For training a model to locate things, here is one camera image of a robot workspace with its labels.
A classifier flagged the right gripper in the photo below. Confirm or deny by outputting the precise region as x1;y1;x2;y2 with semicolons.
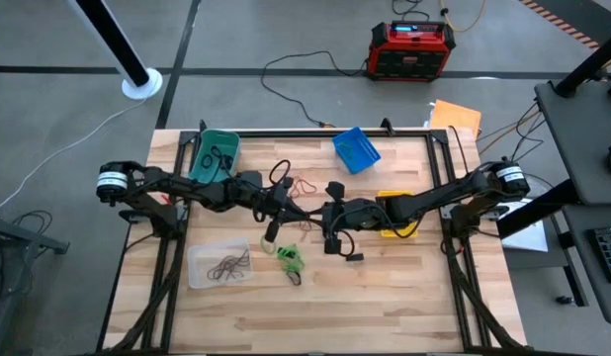
320;180;375;256

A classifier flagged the red rubber band tangle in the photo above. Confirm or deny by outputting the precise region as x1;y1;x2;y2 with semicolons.
289;173;318;200

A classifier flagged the thin dark rubber band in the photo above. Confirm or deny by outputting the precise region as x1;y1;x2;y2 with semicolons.
207;256;251;284
219;248;252;278

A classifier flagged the clear plastic container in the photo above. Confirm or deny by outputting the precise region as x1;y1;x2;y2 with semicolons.
186;236;255;291

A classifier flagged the green rubber band bunch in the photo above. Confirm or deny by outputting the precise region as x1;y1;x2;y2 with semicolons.
277;243;306;274

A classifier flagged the yellow plastic basket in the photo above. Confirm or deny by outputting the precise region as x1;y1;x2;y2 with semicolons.
378;190;419;239

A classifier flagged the blue plastic basket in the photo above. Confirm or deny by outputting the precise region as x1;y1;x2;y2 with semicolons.
331;127;383;175

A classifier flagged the teal plastic basket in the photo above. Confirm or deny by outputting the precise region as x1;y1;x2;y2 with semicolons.
187;129;241;185

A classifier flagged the orange paper folder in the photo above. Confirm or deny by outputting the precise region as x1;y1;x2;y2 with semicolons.
428;99;483;142

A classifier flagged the red portable power station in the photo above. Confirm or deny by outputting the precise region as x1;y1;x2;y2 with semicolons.
366;20;458;83

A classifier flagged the white paper sheet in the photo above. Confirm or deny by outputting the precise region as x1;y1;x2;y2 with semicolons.
500;197;549;253

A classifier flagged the black desk support beam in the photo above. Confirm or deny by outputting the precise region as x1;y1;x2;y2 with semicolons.
496;178;583;239

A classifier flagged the black white pole with base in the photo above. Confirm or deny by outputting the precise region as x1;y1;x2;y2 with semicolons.
67;0;164;101

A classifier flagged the grey side table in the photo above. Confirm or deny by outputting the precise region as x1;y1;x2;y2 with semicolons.
534;78;611;207

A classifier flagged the grey metal stand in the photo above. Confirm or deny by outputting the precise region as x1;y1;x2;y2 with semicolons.
0;200;70;356

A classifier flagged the dark keyboard desk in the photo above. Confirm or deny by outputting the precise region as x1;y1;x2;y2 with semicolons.
562;204;611;326

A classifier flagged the backlit keyboard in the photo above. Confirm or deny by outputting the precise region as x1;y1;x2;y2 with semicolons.
586;225;611;285

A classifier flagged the hazard-striped black mat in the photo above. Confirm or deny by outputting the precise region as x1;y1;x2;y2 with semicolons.
519;0;602;51

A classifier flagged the black aluminium table frame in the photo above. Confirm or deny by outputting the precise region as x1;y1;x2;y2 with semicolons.
95;127;532;356

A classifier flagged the black power cable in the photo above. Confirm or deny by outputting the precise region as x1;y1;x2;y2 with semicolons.
260;49;370;129

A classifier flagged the black floor cable bundle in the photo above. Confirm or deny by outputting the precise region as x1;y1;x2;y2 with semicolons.
478;101;557;192

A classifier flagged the thin black floor cable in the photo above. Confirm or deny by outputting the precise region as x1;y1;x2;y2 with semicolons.
392;0;431;22

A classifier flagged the yellow extension cable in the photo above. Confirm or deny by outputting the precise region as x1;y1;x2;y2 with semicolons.
438;0;486;34

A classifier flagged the white floor cable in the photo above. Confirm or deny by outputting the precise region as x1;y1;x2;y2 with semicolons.
0;98;148;213

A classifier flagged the black coiled floor cable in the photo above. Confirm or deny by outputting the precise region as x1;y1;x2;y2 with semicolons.
11;210;54;233

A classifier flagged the black slanted post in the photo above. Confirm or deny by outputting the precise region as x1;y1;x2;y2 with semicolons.
555;29;611;98

